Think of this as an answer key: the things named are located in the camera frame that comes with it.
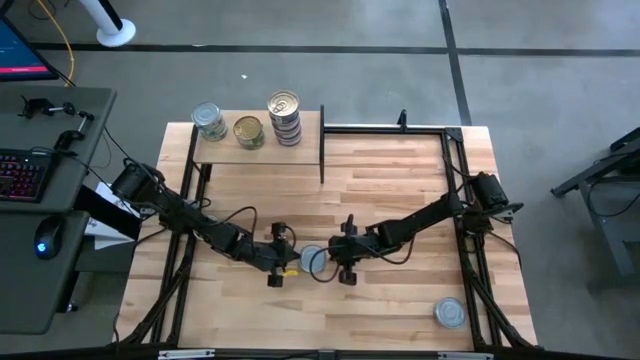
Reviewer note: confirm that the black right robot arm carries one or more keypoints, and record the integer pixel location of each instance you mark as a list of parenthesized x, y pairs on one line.
[(430, 215)]

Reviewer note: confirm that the white paper sheet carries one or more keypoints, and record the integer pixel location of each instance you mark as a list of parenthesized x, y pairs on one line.
[(107, 235)]

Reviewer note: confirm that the black flat box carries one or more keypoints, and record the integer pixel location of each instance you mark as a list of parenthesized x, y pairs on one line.
[(107, 212)]

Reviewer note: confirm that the silver edge bracket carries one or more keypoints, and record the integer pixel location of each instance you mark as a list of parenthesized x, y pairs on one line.
[(465, 356), (185, 354)]

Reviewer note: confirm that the backlit black keyboard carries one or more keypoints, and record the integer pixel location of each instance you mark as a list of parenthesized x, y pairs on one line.
[(22, 175)]

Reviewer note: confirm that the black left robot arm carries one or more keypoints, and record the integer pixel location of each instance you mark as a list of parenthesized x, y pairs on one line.
[(185, 217)]

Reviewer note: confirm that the wooden shelf with black legs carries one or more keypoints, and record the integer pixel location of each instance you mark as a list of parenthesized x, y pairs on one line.
[(260, 155)]

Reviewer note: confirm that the black metal frame pole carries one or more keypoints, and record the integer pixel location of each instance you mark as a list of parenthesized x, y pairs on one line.
[(385, 129)]

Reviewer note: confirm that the green label seafood can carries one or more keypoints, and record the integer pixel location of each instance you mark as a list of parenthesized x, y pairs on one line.
[(450, 313), (206, 114), (252, 146), (248, 126), (314, 259)]

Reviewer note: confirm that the black desk clamp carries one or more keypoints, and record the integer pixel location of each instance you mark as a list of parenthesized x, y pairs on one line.
[(70, 136), (37, 106)]

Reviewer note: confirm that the black computer mouse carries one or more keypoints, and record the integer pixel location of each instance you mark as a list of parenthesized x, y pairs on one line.
[(49, 237)]

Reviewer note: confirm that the monitor with pink bar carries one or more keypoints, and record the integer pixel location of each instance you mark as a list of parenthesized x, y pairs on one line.
[(20, 55)]

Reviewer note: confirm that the grey side desk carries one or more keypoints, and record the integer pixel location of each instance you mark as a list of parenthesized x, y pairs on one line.
[(30, 290)]

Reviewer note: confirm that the black metal stand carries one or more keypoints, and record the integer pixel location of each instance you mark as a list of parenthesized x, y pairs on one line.
[(607, 235)]

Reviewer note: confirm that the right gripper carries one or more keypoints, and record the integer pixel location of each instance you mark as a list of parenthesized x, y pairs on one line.
[(355, 247)]

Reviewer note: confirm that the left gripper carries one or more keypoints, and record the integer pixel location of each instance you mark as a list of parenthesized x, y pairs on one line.
[(265, 255)]

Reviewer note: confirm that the white pole base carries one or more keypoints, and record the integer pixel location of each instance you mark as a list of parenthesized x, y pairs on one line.
[(117, 34)]

